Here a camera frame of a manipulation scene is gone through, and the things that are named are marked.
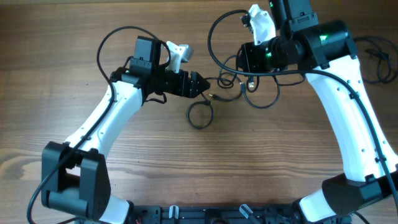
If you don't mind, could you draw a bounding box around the black cable bundle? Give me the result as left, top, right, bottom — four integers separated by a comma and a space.
186, 54, 306, 130

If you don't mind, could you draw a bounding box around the separated black cable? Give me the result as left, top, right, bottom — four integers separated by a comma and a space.
353, 35, 398, 85

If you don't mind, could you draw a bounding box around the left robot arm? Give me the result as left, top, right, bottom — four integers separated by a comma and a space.
41, 36, 210, 223

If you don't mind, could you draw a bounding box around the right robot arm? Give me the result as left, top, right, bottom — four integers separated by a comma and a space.
239, 1, 397, 223

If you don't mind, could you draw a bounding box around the left camera black cable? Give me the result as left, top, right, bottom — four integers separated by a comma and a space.
26, 26, 162, 224

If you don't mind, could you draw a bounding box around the camera black cable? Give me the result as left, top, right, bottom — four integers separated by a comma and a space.
26, 26, 162, 224
206, 9, 398, 224

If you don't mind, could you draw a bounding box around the right camera black cable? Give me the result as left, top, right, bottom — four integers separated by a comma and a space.
206, 9, 398, 224

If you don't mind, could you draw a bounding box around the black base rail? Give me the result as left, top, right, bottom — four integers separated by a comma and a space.
124, 203, 352, 224

